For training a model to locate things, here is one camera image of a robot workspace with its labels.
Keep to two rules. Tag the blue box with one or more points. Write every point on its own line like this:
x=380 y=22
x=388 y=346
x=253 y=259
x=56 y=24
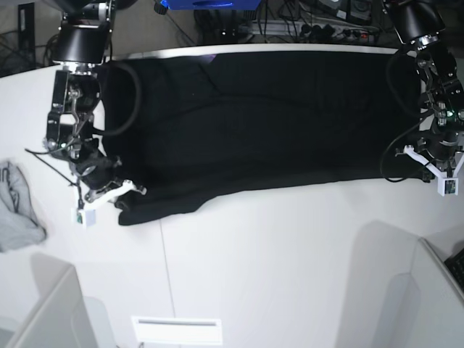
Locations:
x=178 y=5

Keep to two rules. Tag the white bin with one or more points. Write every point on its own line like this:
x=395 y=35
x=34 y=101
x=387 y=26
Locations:
x=424 y=306
x=63 y=317

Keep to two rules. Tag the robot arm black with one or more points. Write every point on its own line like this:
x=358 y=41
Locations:
x=84 y=51
x=418 y=25

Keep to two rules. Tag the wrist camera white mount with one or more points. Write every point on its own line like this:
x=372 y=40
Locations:
x=88 y=204
x=448 y=181

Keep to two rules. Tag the black monitor stand left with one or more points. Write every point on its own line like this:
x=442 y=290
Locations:
x=26 y=26

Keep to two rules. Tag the black T-shirt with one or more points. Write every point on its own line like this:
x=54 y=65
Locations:
x=212 y=126

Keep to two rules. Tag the black keyboard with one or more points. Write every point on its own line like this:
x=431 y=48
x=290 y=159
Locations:
x=455 y=265

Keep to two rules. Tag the white bin left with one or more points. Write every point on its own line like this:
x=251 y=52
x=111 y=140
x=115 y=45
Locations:
x=63 y=317

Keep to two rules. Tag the white bin right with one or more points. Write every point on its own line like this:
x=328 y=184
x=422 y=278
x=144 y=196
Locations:
x=424 y=306

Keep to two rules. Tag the grey crumpled cloth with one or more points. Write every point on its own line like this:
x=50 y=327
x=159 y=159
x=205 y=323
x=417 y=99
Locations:
x=20 y=226

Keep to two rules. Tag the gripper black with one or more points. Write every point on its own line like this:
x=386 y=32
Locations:
x=91 y=165
x=439 y=147

